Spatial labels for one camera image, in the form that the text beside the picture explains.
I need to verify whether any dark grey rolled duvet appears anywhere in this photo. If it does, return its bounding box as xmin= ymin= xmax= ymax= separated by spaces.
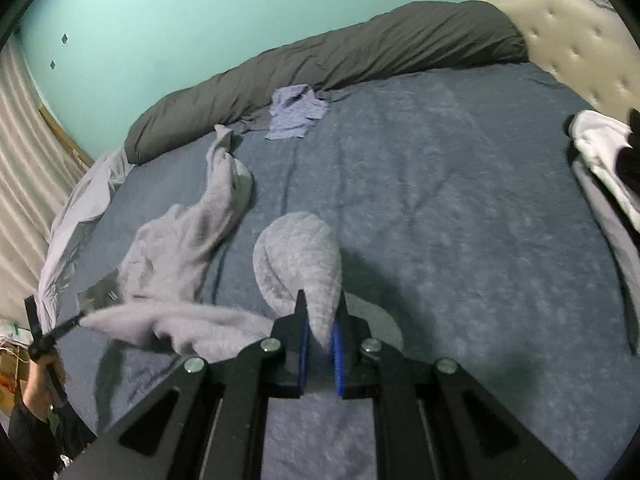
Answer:
xmin=124 ymin=0 xmax=528 ymax=165

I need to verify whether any light grey crumpled blanket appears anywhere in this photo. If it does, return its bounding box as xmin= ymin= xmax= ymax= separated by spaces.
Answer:
xmin=36 ymin=148 xmax=132 ymax=330

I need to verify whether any grey knit sweater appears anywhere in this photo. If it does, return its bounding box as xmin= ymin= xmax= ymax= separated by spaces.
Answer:
xmin=79 ymin=123 xmax=407 ymax=363

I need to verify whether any cream tufted headboard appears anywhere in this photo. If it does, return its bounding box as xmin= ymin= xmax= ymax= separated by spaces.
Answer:
xmin=480 ymin=0 xmax=639 ymax=120

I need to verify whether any blue checked cloth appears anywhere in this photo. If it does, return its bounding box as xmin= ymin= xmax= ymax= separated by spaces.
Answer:
xmin=266 ymin=84 xmax=329 ymax=140

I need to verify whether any striped beige curtain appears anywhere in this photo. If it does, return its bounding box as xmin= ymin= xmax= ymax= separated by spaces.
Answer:
xmin=0 ymin=37 xmax=86 ymax=327

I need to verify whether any blue patterned bed sheet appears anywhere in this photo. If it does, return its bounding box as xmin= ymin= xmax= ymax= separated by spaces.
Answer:
xmin=60 ymin=63 xmax=639 ymax=479

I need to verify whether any black folded garment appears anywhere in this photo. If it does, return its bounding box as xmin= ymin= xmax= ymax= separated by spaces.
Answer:
xmin=616 ymin=108 xmax=640 ymax=195

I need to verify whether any white folded garment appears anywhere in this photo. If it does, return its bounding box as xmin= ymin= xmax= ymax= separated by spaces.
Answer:
xmin=568 ymin=110 xmax=639 ymax=231

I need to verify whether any person's left hand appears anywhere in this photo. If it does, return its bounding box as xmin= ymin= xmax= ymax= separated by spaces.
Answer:
xmin=23 ymin=349 xmax=66 ymax=422

